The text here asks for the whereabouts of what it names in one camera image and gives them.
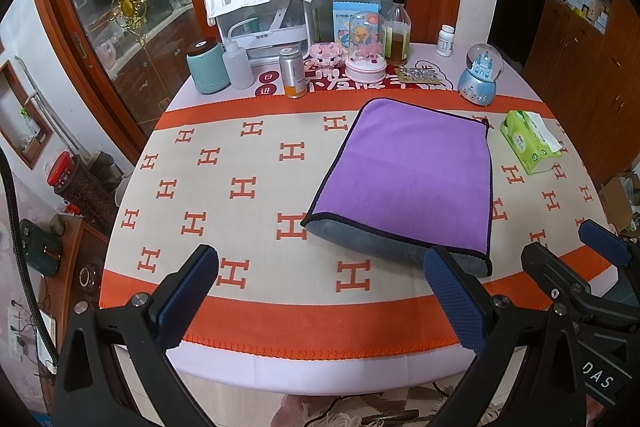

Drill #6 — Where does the blister pill pack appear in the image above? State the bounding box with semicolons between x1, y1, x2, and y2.
395;66;444;86

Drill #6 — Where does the green tissue pack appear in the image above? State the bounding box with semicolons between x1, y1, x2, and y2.
500;110;562;174

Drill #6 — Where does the white pill bottle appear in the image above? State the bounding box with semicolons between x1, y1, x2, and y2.
436;24;456;57

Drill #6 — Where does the blue castle snow globe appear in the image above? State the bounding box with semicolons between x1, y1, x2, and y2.
458;43;504;106

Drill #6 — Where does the pink dome music box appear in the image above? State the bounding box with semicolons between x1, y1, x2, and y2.
345;13;387;84

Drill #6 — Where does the teal cylindrical container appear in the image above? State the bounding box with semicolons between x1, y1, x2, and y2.
186;39;230;94

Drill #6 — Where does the white squeeze bottle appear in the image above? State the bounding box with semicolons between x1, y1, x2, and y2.
222;39;255;90

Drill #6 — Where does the blue carton box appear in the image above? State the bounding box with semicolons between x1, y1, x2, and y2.
332;0;381;51

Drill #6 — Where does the white appliance with cloth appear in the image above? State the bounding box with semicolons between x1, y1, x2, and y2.
204;0;318;66

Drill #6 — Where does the wooden shelf cabinet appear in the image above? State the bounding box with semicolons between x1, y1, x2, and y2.
523;0;639;185

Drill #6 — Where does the silver orange can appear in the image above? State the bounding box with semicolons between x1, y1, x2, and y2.
279;48;307;98

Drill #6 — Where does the cardboard box on floor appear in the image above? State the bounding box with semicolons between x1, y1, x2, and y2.
599;172;639;233

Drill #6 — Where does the purple and grey towel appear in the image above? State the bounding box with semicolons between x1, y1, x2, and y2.
302;98;492;277

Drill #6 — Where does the oil bottle with amber liquid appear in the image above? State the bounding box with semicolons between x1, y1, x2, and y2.
384;0;411;66

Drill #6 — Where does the orange H-pattern tablecloth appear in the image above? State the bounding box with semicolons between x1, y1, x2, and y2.
100;90;615;361

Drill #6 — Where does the small wooden side table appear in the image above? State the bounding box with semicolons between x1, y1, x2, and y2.
39;217;108;349

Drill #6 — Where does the red lidded jar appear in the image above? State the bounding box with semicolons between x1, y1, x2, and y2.
47;150;76;190

